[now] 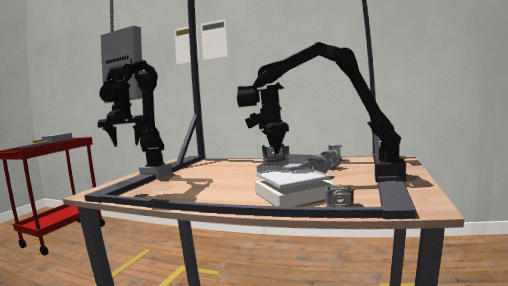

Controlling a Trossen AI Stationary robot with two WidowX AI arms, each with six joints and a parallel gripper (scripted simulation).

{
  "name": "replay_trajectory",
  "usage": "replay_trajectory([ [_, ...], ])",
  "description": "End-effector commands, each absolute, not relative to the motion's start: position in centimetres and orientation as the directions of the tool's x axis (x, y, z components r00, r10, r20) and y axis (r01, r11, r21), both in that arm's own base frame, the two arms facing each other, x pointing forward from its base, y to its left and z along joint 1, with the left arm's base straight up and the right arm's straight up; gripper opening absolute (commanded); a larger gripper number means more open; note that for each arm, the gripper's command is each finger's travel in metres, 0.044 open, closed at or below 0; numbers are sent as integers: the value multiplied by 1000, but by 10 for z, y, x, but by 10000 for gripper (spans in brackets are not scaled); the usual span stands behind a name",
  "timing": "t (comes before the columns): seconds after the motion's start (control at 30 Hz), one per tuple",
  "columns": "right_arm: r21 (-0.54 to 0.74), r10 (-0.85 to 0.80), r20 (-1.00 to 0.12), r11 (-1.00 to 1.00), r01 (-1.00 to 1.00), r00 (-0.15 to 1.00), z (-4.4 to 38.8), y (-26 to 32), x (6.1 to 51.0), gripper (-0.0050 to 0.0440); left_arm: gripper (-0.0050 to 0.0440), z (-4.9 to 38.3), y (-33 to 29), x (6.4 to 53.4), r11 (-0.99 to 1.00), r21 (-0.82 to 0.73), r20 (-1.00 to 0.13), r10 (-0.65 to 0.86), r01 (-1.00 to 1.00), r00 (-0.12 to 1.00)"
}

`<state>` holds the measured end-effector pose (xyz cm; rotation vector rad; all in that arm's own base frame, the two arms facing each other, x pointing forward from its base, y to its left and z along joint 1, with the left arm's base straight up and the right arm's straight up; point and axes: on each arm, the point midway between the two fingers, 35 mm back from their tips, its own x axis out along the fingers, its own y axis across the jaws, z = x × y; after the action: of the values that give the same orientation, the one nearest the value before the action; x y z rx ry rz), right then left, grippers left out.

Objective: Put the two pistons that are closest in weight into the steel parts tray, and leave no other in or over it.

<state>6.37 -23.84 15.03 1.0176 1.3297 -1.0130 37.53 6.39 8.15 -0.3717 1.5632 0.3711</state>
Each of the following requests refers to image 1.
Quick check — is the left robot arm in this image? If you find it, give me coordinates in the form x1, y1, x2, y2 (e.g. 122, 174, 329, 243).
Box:
237, 42, 401, 163

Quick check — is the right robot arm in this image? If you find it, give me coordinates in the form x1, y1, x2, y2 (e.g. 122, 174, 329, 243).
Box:
99, 60, 165, 167

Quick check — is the white digital scale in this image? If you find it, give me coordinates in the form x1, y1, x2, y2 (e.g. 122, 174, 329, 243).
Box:
254, 166, 344, 206

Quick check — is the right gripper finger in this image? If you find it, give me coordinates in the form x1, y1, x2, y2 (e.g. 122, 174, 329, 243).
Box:
102, 126, 117, 147
133, 124, 147, 146

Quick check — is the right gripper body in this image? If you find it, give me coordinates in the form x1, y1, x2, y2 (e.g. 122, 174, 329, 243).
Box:
97, 100, 151, 128

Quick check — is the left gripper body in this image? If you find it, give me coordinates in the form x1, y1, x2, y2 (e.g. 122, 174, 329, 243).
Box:
259, 104, 289, 133

